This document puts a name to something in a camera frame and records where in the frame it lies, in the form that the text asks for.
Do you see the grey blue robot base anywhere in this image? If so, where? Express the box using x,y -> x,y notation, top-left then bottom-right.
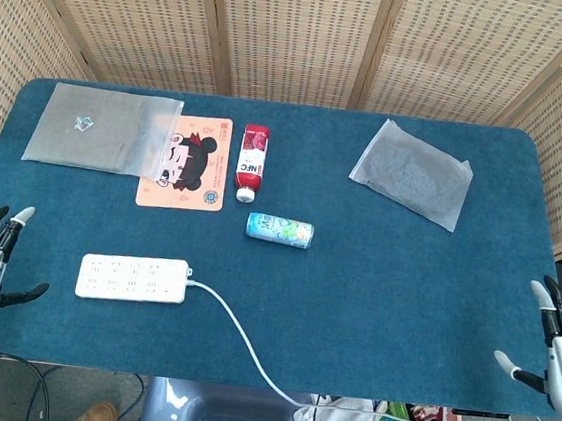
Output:
137,374 -> 304,421

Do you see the white power strip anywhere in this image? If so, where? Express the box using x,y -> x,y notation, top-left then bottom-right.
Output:
74,249 -> 196,310

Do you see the brown shoe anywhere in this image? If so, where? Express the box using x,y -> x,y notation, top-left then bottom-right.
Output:
73,398 -> 121,421

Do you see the grey translucent zip bag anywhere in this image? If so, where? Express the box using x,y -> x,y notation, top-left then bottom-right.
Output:
20,79 -> 187,183

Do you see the blue table cloth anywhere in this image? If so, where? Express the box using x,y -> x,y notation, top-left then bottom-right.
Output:
0,72 -> 562,420

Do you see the orange cartoon mouse pad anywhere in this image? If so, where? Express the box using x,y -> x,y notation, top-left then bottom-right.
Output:
134,109 -> 234,216

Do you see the frosted bag with dark contents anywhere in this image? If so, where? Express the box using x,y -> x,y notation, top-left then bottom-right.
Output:
343,115 -> 480,235

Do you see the red juice bottle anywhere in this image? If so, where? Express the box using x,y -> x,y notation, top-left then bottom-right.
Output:
232,123 -> 272,206

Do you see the light blue drink can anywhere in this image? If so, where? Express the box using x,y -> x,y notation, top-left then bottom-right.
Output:
244,211 -> 316,250

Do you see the white power cable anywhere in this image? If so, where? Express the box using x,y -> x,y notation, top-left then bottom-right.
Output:
175,278 -> 334,411

